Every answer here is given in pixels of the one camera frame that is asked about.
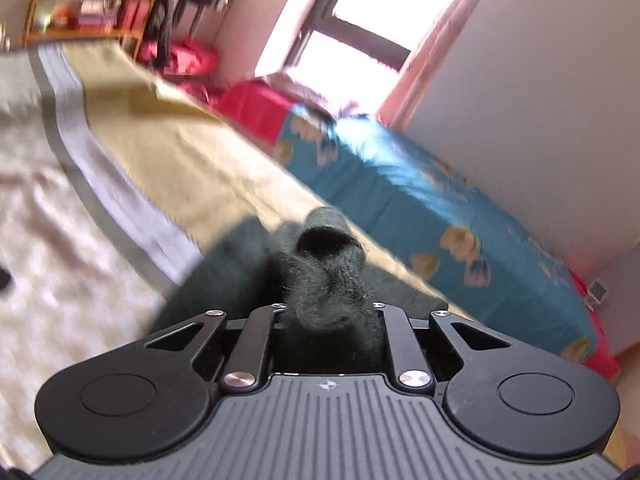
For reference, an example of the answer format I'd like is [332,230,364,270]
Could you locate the pink pillow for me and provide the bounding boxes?
[257,72,361,121]

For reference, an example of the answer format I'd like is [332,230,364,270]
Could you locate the yellow cloth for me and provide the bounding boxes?
[62,42,476,321]

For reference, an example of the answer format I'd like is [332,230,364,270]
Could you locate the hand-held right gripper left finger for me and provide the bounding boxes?
[144,304,287,395]

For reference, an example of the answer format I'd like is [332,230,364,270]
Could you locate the red bed sheet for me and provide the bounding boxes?
[215,80,621,381]

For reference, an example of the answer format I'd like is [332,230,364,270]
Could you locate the pink curtain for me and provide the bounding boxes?
[375,0,501,131]

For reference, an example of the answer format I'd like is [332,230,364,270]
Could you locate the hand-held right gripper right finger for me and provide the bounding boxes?
[372,302,512,392]

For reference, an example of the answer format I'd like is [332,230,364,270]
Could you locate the dark green sweater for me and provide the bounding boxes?
[145,205,448,376]

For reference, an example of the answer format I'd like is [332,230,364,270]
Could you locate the blue floral quilt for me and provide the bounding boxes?
[272,102,598,366]

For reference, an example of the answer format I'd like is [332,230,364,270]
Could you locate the hanging dark clothes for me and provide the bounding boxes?
[142,0,241,68]

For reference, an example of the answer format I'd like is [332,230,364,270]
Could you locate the window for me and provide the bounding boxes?
[255,0,481,111]

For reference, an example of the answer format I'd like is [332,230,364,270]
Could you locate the zigzag patterned blanket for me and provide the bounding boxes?
[0,45,206,471]

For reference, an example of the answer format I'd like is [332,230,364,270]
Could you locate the white desk clock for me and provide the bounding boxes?
[585,280,608,311]

